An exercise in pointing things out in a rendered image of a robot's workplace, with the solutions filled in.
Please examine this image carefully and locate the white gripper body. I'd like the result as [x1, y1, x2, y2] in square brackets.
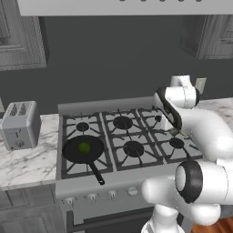
[160, 112, 177, 132]

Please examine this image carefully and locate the green lime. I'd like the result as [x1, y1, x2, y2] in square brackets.
[78, 142, 91, 154]

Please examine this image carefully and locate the black frying pan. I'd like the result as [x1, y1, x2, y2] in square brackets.
[61, 134, 106, 187]

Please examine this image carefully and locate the grey gas stove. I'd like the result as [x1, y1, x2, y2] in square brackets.
[55, 96, 208, 233]

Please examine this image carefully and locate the grey range hood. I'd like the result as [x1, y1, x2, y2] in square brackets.
[16, 0, 233, 17]

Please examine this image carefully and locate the silver toaster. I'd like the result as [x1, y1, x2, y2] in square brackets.
[0, 100, 42, 152]

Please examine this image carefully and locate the grey base cupboard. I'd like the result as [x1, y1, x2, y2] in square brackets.
[0, 183, 67, 233]

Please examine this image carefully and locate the grey wall cupboard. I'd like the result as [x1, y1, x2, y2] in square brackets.
[177, 14, 233, 60]
[0, 0, 50, 73]

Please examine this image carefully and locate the black oven door handle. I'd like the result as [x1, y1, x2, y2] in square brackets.
[71, 212, 154, 233]

